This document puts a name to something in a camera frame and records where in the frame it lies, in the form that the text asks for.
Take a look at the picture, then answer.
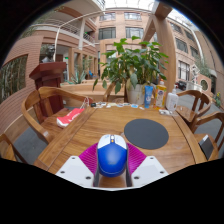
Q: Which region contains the white stone statue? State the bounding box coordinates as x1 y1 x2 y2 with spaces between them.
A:
191 64 201 83

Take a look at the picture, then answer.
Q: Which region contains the dark bust sculpture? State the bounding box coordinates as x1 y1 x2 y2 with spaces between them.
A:
41 44 57 64

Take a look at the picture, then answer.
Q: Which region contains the blue squeeze tube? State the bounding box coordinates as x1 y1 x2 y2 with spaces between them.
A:
143 84 154 109

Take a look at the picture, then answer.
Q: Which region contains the yellow flowering potted plant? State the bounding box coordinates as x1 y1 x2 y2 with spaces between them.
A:
214 92 223 108

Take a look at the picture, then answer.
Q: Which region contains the red and white package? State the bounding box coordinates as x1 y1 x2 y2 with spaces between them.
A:
56 107 86 128

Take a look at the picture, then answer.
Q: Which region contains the white pump dispenser bottle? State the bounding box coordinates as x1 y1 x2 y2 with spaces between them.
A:
165 85 180 113

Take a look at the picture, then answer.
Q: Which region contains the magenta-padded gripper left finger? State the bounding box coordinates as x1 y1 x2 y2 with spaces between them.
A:
55 142 101 188

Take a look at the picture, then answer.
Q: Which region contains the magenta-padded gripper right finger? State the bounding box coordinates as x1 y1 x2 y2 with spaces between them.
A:
125 142 169 188

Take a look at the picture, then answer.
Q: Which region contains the large green potted plant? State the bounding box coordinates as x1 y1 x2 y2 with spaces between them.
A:
92 35 170 106

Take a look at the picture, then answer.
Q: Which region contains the wooden armchair with notebook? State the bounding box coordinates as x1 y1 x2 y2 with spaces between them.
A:
191 111 224 161

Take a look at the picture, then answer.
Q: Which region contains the black notebook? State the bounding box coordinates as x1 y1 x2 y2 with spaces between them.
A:
198 134 215 160

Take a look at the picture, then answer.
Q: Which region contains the round dark grey mouse pad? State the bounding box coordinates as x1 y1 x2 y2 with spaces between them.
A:
123 118 170 150

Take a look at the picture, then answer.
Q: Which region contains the wooden armchair with red package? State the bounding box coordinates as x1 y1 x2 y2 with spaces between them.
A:
21 86 94 144

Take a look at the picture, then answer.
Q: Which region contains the wooden armchair with empty seat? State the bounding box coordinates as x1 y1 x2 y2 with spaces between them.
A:
175 89 212 129

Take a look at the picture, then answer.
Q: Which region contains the blue and white computer mouse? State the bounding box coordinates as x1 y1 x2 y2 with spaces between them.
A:
96 133 129 178

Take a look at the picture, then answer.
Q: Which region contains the dark wooden pedestal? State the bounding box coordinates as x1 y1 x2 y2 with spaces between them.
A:
29 61 68 124

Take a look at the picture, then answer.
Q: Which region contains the wooden chair behind plant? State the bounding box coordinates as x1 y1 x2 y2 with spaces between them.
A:
102 81 128 103

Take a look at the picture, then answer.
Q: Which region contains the yellow liquid soap bottle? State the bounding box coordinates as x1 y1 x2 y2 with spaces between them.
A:
154 79 167 110

